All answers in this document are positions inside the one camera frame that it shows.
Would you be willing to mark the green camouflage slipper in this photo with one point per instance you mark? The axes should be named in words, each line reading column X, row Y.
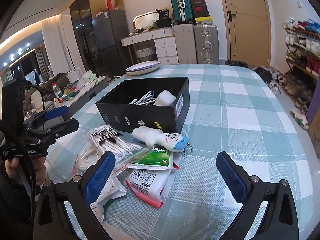
column 300, row 119

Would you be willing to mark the black cardboard box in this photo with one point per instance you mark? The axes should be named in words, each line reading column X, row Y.
column 117, row 111

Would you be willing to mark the plastic water bottle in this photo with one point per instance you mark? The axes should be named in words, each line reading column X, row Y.
column 58, row 93

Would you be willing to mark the black refrigerator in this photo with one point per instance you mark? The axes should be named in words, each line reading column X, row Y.
column 110, row 27

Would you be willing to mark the woven laundry basket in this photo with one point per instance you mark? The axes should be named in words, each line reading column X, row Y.
column 147, row 54

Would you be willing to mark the wooden door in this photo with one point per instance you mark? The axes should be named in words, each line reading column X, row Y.
column 248, row 31

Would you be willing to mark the white red medicine sachet pack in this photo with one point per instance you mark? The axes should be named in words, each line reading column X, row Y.
column 148, row 185

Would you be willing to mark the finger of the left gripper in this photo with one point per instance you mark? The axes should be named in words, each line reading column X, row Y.
column 56, row 131
column 56, row 112

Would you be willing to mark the brown cardboard box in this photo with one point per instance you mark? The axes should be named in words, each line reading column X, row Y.
column 314, row 132

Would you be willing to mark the oval white purple tray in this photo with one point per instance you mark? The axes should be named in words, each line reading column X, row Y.
column 143, row 68

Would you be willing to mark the shoe rack with shoes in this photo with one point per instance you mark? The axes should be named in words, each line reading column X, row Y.
column 302, row 58

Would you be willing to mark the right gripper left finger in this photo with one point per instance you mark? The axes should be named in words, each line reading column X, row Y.
column 51, row 218

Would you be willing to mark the beige suitcase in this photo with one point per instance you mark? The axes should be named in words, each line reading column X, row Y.
column 185, row 43

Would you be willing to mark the oval vanity mirror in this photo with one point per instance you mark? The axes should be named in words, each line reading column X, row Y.
column 145, row 21

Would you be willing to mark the green medicine sachet pack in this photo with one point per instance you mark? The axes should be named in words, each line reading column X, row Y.
column 157, row 159

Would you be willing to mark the white dresser with drawers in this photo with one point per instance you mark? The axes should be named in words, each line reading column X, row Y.
column 162, row 40

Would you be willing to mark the grey low cabinet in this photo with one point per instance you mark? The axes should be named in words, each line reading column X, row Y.
column 86, row 93

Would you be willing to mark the silver aluminium suitcase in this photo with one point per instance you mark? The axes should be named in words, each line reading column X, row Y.
column 207, row 44

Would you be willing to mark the teal suitcase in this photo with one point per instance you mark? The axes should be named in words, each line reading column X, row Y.
column 182, row 11

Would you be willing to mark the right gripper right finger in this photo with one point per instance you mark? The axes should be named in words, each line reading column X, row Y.
column 280, row 219

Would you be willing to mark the tall dark glass cabinet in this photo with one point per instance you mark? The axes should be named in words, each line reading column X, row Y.
column 82, row 13

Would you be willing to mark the white plush toy keychain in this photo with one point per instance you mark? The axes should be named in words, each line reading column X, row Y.
column 173, row 142

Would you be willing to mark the checkered green white tablecloth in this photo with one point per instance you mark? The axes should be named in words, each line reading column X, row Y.
column 232, row 110

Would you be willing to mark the person's left hand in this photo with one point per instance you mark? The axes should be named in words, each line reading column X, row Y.
column 11, row 167

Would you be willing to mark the stacked shoe boxes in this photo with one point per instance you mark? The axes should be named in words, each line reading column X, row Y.
column 200, row 12

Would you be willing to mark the bagged adidas white laces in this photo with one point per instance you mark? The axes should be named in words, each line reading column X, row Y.
column 106, row 139

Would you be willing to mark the purple paper bag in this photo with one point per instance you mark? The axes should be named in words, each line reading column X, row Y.
column 314, row 104

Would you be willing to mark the white medicine sachet bag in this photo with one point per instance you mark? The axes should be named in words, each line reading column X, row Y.
column 112, row 190

